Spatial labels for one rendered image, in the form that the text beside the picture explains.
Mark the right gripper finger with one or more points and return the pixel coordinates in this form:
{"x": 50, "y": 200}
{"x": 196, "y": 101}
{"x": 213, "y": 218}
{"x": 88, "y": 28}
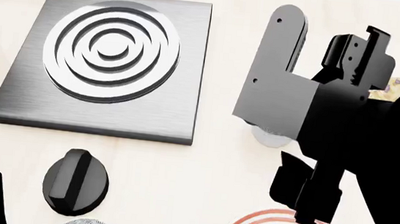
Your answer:
{"x": 306, "y": 194}
{"x": 373, "y": 65}

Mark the grey gripper camera mount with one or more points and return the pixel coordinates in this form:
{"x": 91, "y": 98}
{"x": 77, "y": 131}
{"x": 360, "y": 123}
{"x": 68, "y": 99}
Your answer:
{"x": 278, "y": 97}

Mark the grey flat stove burner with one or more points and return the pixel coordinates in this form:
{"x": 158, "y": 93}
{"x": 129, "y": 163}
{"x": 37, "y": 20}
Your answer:
{"x": 104, "y": 113}

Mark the black stove knob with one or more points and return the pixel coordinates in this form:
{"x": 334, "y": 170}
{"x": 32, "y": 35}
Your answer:
{"x": 75, "y": 182}

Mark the white ramekin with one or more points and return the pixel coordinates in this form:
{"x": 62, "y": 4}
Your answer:
{"x": 271, "y": 140}

